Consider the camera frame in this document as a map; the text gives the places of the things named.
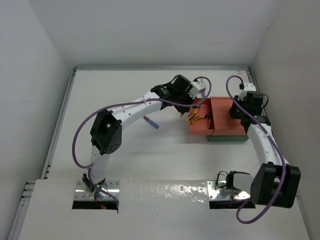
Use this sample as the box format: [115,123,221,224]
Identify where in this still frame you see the yellow pliers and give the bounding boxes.
[190,112,212,130]
[186,105,200,122]

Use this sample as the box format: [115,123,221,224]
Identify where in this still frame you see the salmon red drawer box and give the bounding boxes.
[188,96,247,136]

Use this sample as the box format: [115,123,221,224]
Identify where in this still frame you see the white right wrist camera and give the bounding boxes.
[239,82,256,92]

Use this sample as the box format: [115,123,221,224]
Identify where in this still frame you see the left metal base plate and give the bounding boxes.
[73,180,120,201]

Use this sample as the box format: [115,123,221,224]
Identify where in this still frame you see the metal base plate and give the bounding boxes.
[207,180,250,202]
[73,180,120,201]

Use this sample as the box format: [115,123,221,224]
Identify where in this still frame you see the green drawer box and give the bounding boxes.
[206,135,249,142]

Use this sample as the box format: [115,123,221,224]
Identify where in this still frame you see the white front cover board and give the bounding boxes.
[19,179,309,240]

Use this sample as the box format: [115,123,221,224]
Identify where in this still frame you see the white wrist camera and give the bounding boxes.
[189,81,206,99]
[239,82,256,92]

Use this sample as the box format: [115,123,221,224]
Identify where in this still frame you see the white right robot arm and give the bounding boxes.
[229,83,301,208]

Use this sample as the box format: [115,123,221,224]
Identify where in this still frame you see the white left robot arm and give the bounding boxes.
[82,74,206,193]

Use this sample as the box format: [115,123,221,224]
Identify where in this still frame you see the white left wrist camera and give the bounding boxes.
[189,81,206,99]

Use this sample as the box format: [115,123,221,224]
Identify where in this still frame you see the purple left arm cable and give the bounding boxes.
[71,76,213,210]

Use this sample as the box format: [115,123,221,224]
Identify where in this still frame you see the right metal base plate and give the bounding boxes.
[207,180,250,202]

